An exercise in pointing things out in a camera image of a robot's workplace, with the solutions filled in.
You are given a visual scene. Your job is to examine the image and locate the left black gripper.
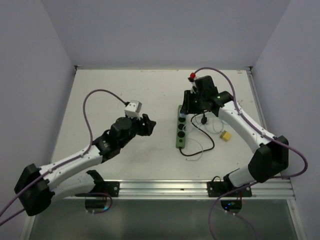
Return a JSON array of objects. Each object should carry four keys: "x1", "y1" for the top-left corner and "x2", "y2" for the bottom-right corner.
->
[{"x1": 118, "y1": 113, "x2": 156, "y2": 149}]

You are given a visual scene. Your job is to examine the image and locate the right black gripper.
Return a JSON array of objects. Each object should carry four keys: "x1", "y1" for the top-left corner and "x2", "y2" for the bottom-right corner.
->
[{"x1": 180, "y1": 90, "x2": 206, "y2": 115}]

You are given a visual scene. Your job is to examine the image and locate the green power strip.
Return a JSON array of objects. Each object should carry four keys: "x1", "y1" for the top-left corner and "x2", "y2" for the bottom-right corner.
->
[{"x1": 175, "y1": 105, "x2": 187, "y2": 149}]

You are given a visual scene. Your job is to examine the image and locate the light blue usb cable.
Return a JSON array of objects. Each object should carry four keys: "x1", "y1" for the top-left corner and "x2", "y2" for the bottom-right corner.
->
[{"x1": 182, "y1": 116, "x2": 205, "y2": 161}]

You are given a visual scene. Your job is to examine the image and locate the teal usb cable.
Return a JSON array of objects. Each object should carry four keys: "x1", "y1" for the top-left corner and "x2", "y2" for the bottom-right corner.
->
[{"x1": 199, "y1": 117, "x2": 226, "y2": 135}]

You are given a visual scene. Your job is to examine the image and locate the yellow usb charger plug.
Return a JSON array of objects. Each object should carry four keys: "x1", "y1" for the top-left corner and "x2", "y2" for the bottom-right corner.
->
[{"x1": 219, "y1": 130, "x2": 232, "y2": 142}]

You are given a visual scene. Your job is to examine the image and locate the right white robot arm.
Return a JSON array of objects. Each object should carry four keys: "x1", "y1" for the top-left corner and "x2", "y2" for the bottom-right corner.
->
[{"x1": 180, "y1": 75, "x2": 289, "y2": 197}]

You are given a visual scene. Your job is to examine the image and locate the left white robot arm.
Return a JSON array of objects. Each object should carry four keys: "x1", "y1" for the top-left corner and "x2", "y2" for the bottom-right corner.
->
[{"x1": 14, "y1": 114, "x2": 157, "y2": 216}]

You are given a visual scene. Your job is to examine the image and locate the black power cord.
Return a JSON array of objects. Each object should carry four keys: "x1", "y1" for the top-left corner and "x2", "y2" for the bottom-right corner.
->
[{"x1": 178, "y1": 113, "x2": 216, "y2": 157}]

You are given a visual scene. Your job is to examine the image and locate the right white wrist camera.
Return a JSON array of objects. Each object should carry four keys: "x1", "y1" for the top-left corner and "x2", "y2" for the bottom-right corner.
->
[{"x1": 188, "y1": 72, "x2": 198, "y2": 94}]

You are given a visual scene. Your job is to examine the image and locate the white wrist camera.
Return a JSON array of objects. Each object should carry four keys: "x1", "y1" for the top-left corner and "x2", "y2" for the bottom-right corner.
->
[
  {"x1": 188, "y1": 72, "x2": 198, "y2": 94},
  {"x1": 124, "y1": 100, "x2": 142, "y2": 120}
]

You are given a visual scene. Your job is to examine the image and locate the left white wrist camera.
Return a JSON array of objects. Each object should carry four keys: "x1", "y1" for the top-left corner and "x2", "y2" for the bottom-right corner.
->
[{"x1": 124, "y1": 100, "x2": 142, "y2": 120}]

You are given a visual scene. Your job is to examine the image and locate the aluminium rail frame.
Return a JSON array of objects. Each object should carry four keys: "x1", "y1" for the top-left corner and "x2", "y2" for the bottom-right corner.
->
[{"x1": 32, "y1": 65, "x2": 293, "y2": 201}]

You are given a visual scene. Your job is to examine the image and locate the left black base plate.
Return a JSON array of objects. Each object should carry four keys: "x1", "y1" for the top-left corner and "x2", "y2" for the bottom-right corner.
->
[{"x1": 75, "y1": 181, "x2": 120, "y2": 198}]

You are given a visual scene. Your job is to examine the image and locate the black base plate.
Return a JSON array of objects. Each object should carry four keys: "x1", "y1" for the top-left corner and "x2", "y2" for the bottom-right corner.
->
[
  {"x1": 206, "y1": 176, "x2": 253, "y2": 198},
  {"x1": 75, "y1": 181, "x2": 120, "y2": 198}
]

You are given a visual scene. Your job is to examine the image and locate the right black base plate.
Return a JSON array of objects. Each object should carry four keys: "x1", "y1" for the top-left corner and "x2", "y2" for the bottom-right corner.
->
[{"x1": 206, "y1": 176, "x2": 253, "y2": 198}]

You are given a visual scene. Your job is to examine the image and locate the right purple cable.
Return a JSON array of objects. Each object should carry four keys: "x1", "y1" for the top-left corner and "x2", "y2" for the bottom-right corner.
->
[{"x1": 194, "y1": 66, "x2": 309, "y2": 240}]

